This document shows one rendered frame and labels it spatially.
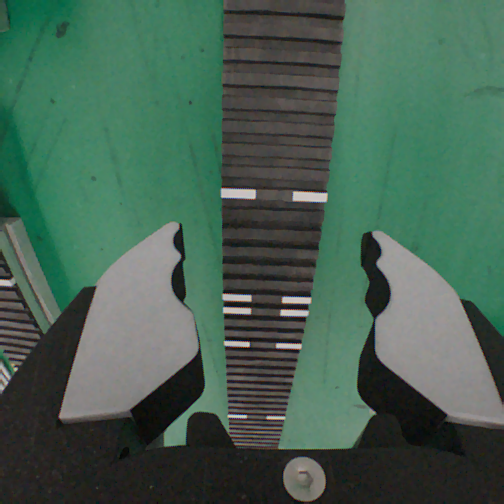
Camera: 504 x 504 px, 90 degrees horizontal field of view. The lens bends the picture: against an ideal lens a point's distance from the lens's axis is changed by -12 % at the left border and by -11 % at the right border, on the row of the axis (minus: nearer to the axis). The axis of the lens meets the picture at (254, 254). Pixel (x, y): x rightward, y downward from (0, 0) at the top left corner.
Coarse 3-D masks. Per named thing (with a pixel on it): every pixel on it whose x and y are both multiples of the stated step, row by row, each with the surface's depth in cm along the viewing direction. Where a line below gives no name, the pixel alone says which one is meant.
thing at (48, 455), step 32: (64, 320) 6; (32, 352) 5; (64, 352) 6; (32, 384) 5; (64, 384) 5; (0, 416) 4; (32, 416) 4; (0, 448) 4; (32, 448) 4; (64, 448) 4; (96, 448) 4; (128, 448) 5; (0, 480) 3; (32, 480) 3; (64, 480) 4
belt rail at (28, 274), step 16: (0, 224) 17; (16, 224) 17; (0, 240) 16; (16, 240) 17; (16, 256) 18; (32, 256) 19; (16, 272) 17; (32, 272) 19; (32, 288) 20; (48, 288) 21; (32, 304) 19; (48, 304) 21; (48, 320) 22
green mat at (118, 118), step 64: (64, 0) 11; (128, 0) 11; (192, 0) 11; (384, 0) 11; (448, 0) 11; (0, 64) 13; (64, 64) 13; (128, 64) 13; (192, 64) 13; (384, 64) 13; (448, 64) 12; (0, 128) 14; (64, 128) 15; (128, 128) 15; (192, 128) 15; (384, 128) 14; (448, 128) 14; (0, 192) 17; (64, 192) 17; (128, 192) 17; (192, 192) 17; (384, 192) 16; (448, 192) 16; (64, 256) 19; (192, 256) 19; (320, 256) 19; (448, 256) 19; (320, 320) 22; (320, 384) 27; (320, 448) 35
